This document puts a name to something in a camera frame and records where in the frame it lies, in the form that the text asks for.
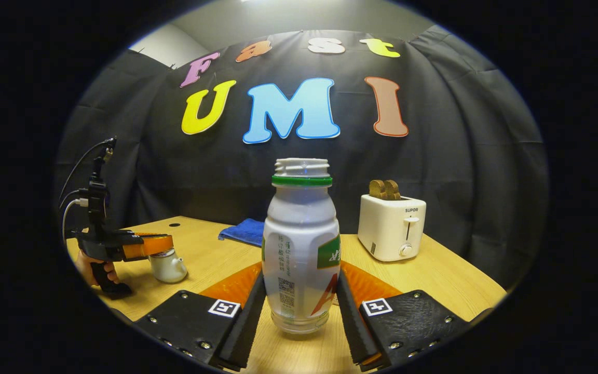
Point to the white water bottle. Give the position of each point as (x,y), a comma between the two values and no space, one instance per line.
(299,228)

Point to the white toaster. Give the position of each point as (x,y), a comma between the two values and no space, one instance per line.
(387,228)

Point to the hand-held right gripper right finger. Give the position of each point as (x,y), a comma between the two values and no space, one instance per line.
(351,332)

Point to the white ceramic teacup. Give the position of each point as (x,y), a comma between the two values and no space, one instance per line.
(166,270)

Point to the brown bread slice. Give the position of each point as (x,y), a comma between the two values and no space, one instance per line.
(378,189)
(393,190)

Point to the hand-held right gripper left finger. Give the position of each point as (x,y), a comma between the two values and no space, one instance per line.
(247,332)

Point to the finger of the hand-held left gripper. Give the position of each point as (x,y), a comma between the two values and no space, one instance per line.
(146,246)

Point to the blue folded towel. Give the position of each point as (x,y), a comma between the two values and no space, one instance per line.
(244,231)

